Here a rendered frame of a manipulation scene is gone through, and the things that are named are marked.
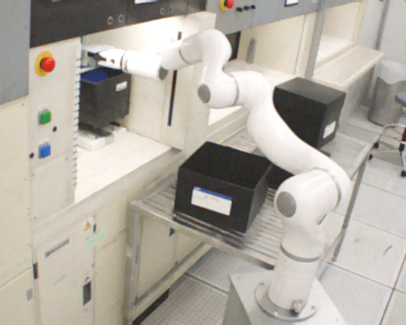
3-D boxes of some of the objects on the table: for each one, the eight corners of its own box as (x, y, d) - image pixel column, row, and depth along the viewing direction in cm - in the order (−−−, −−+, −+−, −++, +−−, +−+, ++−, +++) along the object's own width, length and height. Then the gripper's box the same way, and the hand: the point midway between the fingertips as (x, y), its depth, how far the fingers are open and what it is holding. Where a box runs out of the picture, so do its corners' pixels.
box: (315, 153, 246) (327, 104, 235) (264, 133, 260) (273, 86, 248) (336, 137, 268) (347, 92, 257) (288, 120, 282) (297, 76, 270)
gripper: (143, 48, 190) (106, 38, 198) (115, 55, 177) (77, 45, 184) (141, 67, 194) (104, 56, 201) (114, 76, 180) (76, 64, 188)
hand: (95, 52), depth 192 cm, fingers closed on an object, 3 cm apart
